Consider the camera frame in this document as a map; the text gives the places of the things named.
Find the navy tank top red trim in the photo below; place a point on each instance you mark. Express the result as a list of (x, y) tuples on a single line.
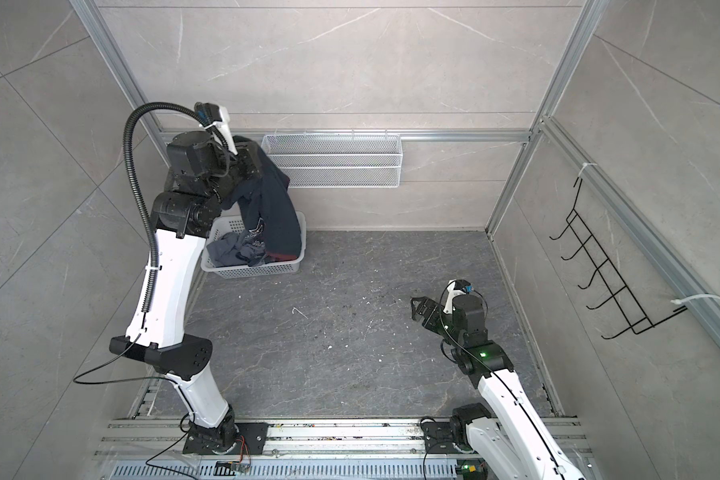
[(266, 200)]

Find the small circuit board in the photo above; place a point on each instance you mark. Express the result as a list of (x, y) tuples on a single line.
[(230, 468)]

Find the white zip tie lower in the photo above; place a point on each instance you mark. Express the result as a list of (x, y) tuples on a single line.
[(695, 297)]

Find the white zip tie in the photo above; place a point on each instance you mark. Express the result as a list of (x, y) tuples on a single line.
[(695, 297), (585, 166)]

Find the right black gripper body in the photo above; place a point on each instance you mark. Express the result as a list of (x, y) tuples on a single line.
[(434, 322)]

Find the grey blue tank top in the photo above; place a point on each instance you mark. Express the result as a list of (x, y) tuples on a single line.
[(235, 249)]

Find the white zip tie upper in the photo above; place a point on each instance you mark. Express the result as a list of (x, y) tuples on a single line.
[(585, 166)]

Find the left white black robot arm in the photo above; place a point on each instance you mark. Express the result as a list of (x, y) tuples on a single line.
[(178, 223)]

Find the white wire mesh wall basket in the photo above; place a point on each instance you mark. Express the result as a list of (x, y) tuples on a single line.
[(342, 160)]

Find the white plastic laundry basket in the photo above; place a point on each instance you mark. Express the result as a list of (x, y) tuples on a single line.
[(228, 224)]

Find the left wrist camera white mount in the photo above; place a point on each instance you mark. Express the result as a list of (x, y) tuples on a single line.
[(215, 118)]

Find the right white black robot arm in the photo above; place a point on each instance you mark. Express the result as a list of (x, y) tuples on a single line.
[(504, 429)]

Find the white slotted cable duct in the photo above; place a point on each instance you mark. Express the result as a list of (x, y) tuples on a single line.
[(298, 469)]

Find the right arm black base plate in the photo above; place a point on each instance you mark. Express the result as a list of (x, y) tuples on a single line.
[(440, 437)]

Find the aluminium mounting rail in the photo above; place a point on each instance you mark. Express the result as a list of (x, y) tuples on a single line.
[(286, 439)]

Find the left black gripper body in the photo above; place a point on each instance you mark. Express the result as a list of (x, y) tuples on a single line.
[(240, 166)]

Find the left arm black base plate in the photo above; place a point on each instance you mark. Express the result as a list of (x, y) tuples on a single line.
[(227, 439)]

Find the black wire hook rack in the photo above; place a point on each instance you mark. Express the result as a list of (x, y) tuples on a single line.
[(605, 272)]

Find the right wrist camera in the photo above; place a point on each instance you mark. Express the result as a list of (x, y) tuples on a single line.
[(456, 287)]

